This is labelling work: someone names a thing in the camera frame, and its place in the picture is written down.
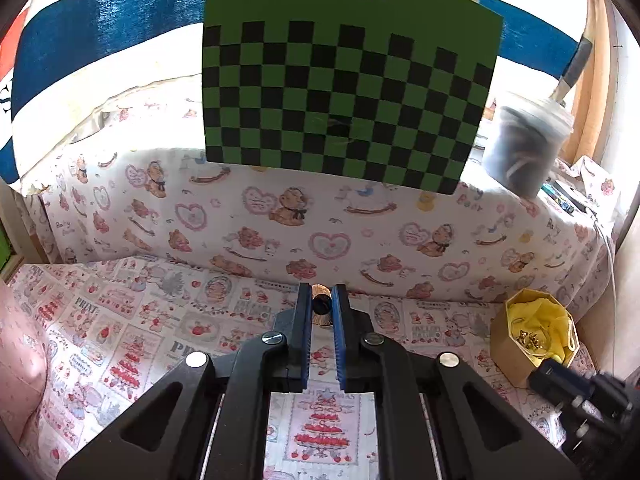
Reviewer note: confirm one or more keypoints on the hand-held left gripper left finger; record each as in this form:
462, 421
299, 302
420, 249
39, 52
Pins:
302, 340

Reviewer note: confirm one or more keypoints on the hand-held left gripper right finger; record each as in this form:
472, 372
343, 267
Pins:
340, 340

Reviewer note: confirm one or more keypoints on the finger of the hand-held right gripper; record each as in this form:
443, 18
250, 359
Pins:
565, 377
595, 430

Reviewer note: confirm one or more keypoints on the hexagonal cardboard box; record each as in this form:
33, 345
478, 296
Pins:
510, 355

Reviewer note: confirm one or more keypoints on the yellow tissue paper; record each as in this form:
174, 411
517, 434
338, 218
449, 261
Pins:
550, 320

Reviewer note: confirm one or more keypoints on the bear printed cloth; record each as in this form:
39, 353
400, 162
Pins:
250, 220

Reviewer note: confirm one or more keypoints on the strawberry printed tablecloth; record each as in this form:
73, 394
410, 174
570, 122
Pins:
125, 320

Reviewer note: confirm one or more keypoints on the pens on ledge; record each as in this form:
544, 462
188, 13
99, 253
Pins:
565, 195

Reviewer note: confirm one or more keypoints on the clear plastic tub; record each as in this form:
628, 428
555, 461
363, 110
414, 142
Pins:
525, 145

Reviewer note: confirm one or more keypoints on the green checkered board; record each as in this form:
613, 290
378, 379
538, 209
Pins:
350, 80

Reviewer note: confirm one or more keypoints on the pink bag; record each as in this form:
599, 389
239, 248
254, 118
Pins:
22, 375

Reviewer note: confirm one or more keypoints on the paint brush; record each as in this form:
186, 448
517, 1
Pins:
572, 70

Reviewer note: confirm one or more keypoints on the striped printed curtain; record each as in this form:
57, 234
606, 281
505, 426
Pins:
100, 40

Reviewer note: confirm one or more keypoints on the wooden window frame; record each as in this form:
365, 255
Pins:
600, 75

